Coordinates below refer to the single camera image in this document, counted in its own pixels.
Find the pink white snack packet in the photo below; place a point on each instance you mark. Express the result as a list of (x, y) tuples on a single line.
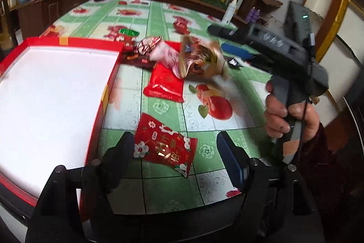
[(167, 56)]

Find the brown gold snack bag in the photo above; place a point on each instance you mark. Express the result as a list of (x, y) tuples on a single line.
[(200, 59)]

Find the purple small bottles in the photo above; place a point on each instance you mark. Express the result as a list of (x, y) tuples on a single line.
[(253, 15)]

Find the white spray bottle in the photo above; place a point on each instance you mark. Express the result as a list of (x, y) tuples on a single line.
[(229, 13)]

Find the red flower snack packet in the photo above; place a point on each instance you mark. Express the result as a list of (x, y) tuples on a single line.
[(157, 143)]

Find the person's right hand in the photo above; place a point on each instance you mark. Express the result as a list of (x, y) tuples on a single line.
[(276, 112)]

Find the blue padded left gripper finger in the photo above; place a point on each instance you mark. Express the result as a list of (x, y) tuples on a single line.
[(237, 51)]

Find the plain red snack packet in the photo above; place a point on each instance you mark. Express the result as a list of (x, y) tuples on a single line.
[(163, 84)]

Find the green fruit pattern tablecloth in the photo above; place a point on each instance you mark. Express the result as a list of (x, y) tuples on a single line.
[(154, 188)]

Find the green foil snack packet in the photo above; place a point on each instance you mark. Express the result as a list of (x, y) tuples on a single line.
[(129, 32)]

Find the red box white inside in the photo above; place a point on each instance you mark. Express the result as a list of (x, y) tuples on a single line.
[(54, 96)]

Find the dark brown snack packet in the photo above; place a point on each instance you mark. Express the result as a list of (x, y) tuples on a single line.
[(138, 60)]

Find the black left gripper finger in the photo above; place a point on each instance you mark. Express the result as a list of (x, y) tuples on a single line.
[(237, 34)]

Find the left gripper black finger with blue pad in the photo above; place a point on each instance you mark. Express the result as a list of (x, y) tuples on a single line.
[(115, 162), (234, 158)]

